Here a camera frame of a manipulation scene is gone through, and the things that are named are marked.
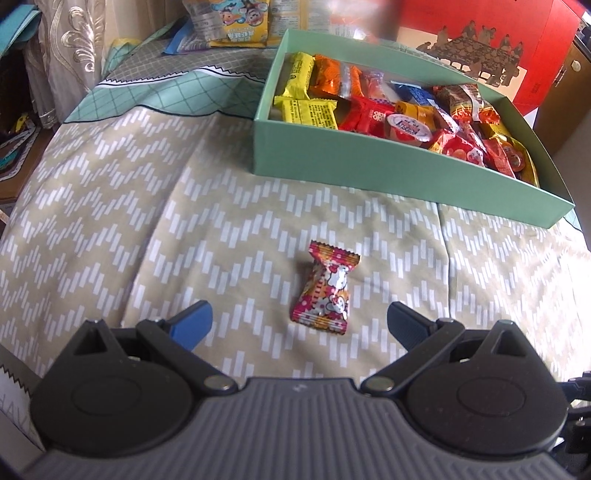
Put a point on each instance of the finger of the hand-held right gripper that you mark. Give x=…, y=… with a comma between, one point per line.
x=579, y=401

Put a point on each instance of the green cardboard box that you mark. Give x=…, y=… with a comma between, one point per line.
x=323, y=152

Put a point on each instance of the embroidered beige curtain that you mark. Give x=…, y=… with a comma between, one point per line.
x=64, y=50

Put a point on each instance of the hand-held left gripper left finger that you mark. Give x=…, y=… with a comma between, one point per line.
x=191, y=323

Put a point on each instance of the teal cloth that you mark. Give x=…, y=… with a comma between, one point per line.
x=18, y=30

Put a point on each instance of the orange noodle snack packet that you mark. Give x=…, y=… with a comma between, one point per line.
x=461, y=100

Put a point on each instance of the blue white snack packet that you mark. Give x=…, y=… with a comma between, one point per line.
x=418, y=94

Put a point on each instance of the pink printed candy packet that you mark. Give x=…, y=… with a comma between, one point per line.
x=323, y=295

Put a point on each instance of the small blue packet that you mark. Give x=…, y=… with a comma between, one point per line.
x=184, y=39

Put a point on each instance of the wooden cabinet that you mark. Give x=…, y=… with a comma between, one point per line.
x=561, y=97

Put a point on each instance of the red snack packet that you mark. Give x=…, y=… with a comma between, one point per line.
x=369, y=114

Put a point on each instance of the small jelly cup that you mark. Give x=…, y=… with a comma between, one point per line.
x=406, y=128

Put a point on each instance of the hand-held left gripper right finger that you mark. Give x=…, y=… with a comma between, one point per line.
x=406, y=325

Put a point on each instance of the long yellow snack packet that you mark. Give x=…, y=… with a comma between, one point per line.
x=300, y=76

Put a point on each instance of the cartoon dog snack bag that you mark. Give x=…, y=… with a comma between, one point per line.
x=240, y=23

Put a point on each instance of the red gift box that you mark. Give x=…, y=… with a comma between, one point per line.
x=485, y=41

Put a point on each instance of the orange yellow snack packet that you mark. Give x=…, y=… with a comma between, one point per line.
x=422, y=114

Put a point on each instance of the red round print packet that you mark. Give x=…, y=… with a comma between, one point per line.
x=457, y=147

